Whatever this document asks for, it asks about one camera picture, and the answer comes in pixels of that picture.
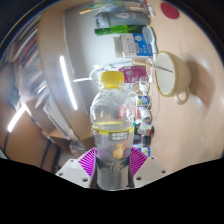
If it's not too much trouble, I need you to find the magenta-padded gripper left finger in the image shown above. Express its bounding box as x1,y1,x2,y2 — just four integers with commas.
55,147,98,189

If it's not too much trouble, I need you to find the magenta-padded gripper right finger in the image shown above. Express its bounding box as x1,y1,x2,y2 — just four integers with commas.
128,146,167,188

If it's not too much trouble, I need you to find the clear yellow-capped drink bottle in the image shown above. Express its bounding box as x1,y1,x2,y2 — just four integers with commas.
89,70,136,191

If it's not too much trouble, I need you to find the small blue white bottle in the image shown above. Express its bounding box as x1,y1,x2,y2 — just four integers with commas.
141,146,153,158

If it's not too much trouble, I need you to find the small dark red-labelled bottle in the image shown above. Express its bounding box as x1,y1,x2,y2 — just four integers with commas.
136,123,154,136

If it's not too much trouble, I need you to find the white jar blue label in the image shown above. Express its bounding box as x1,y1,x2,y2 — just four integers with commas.
137,95,151,107

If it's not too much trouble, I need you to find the ceiling tube light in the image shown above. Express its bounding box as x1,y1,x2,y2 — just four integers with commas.
7,105,27,133

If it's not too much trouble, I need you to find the under-shelf light bar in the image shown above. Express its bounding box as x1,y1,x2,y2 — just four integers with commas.
59,54,78,111

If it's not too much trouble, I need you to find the pink packet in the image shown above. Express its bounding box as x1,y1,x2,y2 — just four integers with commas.
118,65,149,83

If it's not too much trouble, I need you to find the cream ceramic cup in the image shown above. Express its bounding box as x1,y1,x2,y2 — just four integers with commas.
153,50,193,106

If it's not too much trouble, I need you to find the metal spoon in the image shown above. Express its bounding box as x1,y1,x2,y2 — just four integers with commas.
146,63,175,74

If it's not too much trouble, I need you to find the blue and white box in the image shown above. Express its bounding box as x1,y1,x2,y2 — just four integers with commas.
114,32,154,58

